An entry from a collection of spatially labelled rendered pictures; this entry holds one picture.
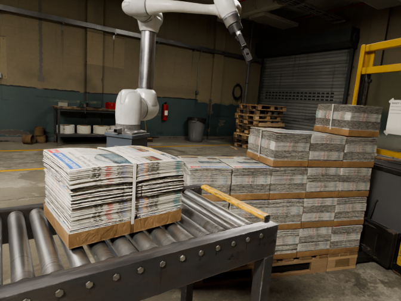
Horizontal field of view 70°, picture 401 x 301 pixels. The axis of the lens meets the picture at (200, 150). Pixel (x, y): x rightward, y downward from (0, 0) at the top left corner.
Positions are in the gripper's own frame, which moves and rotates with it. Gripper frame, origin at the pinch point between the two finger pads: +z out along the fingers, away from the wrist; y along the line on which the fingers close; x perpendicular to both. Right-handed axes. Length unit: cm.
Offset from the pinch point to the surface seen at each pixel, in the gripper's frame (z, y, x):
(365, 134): 80, 54, -59
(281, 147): 59, 26, 2
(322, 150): 75, 40, -24
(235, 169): 58, 11, 34
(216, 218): 55, -68, 38
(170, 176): 30, -81, 43
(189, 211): 49, -65, 48
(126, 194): 28, -92, 54
